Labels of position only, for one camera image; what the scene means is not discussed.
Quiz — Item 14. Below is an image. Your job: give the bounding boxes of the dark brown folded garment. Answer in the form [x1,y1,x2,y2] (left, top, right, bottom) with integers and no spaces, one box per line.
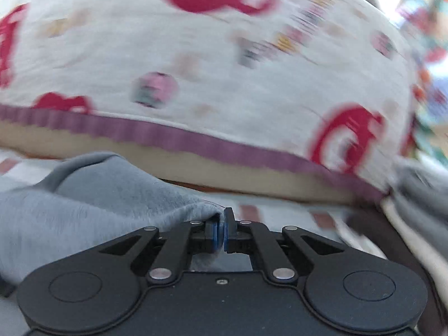
[346,210,447,335]

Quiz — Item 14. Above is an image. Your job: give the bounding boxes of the dark grey folded garment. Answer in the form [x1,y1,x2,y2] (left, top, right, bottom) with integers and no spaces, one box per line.
[389,160,447,257]

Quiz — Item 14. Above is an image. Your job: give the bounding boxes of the bear print headboard cover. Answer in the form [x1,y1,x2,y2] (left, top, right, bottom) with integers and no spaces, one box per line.
[1,0,415,195]

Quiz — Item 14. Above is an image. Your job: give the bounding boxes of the checkered bed sheet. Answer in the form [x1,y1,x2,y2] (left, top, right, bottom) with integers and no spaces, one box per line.
[1,149,386,259]

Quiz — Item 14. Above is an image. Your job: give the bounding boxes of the grey sweatpants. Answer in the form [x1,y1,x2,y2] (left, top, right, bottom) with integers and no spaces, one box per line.
[1,153,223,285]

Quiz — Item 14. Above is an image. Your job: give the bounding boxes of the beige folded garment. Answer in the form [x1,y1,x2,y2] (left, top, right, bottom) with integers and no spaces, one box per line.
[381,199,448,306]

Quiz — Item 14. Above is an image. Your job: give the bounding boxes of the floral quilted blanket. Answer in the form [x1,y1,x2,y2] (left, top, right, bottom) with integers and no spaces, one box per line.
[396,0,447,167]

